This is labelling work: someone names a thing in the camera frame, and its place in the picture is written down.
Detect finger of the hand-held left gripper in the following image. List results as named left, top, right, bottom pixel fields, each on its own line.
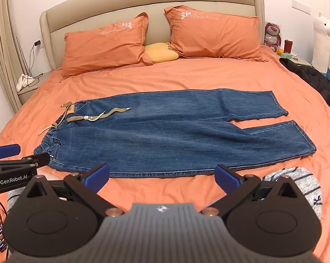
left=0, top=144, right=21, bottom=160
left=0, top=151, right=50, bottom=172

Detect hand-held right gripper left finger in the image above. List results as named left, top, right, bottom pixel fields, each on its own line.
left=19, top=163, right=124, bottom=217

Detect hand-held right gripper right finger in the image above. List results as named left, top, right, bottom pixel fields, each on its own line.
left=199, top=164, right=305, bottom=217

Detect blue denim pants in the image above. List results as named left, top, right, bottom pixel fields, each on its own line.
left=34, top=88, right=318, bottom=178

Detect grey striped knit clothing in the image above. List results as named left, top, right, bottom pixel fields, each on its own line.
left=263, top=167, right=323, bottom=220
left=7, top=190, right=27, bottom=214

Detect white crumpled cloth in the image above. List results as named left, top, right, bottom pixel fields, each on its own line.
left=16, top=74, right=35, bottom=92

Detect beige nightstand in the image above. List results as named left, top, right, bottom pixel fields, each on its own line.
left=280, top=52, right=314, bottom=68
left=17, top=71, right=52, bottom=105

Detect beige curtain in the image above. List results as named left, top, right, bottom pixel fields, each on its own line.
left=0, top=0, right=26, bottom=113

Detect bed with orange sheet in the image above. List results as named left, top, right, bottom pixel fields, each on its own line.
left=0, top=52, right=330, bottom=263

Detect orange embroidered pillow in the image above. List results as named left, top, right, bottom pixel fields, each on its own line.
left=61, top=12, right=154, bottom=78
left=164, top=6, right=269, bottom=63

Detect black jacket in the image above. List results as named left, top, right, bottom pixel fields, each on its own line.
left=280, top=59, right=330, bottom=109

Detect yellow cushion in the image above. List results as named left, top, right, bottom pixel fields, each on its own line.
left=144, top=42, right=180, bottom=63

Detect pink plush bear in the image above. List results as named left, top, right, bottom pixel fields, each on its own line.
left=264, top=22, right=282, bottom=52

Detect beige padded headboard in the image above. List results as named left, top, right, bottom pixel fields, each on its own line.
left=39, top=0, right=265, bottom=71

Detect black charger cable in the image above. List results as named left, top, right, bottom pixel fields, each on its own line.
left=27, top=44, right=44, bottom=80

